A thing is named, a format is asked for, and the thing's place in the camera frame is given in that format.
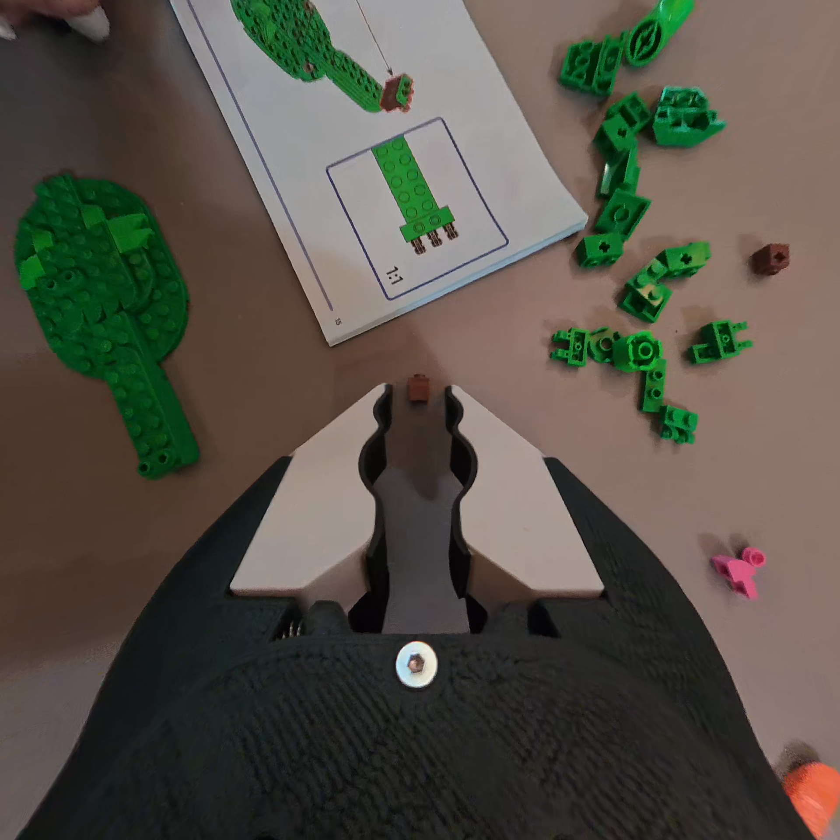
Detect magenta small brick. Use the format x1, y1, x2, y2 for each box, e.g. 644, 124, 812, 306
710, 546, 768, 600

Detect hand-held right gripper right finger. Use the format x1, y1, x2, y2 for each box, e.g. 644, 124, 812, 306
445, 386, 605, 632

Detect grey desk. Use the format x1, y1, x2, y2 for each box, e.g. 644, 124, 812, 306
0, 0, 840, 840

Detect cluster of small green bricks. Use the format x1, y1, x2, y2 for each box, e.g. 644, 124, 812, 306
550, 0, 755, 446

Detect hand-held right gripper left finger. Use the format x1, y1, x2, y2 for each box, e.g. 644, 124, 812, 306
228, 384, 395, 634

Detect orange brick separator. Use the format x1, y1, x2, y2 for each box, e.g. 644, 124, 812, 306
781, 758, 840, 838

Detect white instruction booklet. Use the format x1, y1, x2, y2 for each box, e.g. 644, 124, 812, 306
169, 0, 590, 348

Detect green brick leaf build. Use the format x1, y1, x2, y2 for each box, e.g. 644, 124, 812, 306
13, 172, 202, 480

